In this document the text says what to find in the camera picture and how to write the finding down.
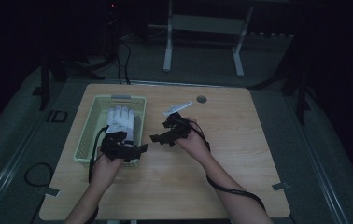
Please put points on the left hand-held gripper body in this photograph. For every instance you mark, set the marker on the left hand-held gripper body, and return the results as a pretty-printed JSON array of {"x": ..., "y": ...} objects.
[{"x": 119, "y": 140}]

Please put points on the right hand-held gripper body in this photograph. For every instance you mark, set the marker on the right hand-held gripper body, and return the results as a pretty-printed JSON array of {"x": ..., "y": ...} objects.
[{"x": 179, "y": 123}]

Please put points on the light green plastic basket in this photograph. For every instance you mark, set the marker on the light green plastic basket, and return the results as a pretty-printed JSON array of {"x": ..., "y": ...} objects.
[{"x": 94, "y": 133}]

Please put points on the white and grey glove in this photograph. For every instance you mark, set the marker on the white and grey glove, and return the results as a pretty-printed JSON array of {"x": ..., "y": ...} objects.
[{"x": 121, "y": 118}]

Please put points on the person's right hand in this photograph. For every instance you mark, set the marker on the person's right hand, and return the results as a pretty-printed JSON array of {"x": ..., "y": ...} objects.
[{"x": 193, "y": 141}]

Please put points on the person's left hand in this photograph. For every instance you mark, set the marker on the person's left hand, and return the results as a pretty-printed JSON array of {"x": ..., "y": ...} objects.
[{"x": 106, "y": 171}]

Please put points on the grey tape piece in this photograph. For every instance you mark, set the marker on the grey tape piece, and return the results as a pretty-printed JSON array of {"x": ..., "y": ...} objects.
[
  {"x": 52, "y": 192},
  {"x": 280, "y": 186}
]

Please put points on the black tripod stand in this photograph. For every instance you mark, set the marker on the black tripod stand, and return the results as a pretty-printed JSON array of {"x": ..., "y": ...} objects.
[
  {"x": 300, "y": 90},
  {"x": 44, "y": 81}
]

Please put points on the dark device with red light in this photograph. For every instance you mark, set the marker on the dark device with red light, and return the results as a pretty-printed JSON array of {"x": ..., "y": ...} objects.
[{"x": 113, "y": 9}]

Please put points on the white metal table frame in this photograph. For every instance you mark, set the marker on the white metal table frame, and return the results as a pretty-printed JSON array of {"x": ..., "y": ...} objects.
[{"x": 205, "y": 24}]

